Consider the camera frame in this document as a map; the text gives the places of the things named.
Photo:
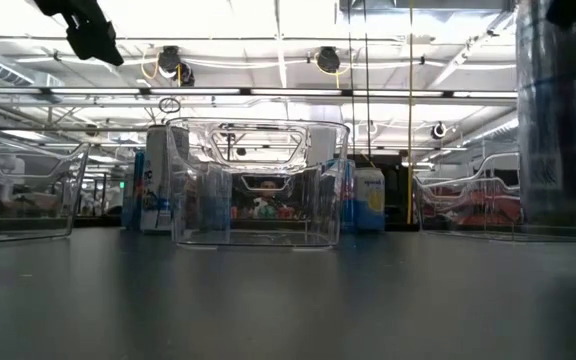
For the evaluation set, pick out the clear plastic bin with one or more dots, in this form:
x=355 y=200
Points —
x=468 y=220
x=73 y=190
x=328 y=210

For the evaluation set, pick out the white Celsius can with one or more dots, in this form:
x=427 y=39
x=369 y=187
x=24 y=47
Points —
x=155 y=165

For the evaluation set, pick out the person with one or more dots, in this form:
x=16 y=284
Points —
x=268 y=187

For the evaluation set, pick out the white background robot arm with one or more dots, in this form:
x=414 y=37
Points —
x=5 y=172

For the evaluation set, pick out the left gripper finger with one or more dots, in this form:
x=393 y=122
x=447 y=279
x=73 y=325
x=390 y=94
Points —
x=95 y=42

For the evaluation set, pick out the overhead light bar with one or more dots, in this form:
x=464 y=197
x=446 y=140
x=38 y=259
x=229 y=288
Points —
x=293 y=92

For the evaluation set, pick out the blue white Spindrift can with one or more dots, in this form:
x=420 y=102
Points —
x=369 y=215

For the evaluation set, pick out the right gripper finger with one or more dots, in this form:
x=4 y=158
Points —
x=573 y=11

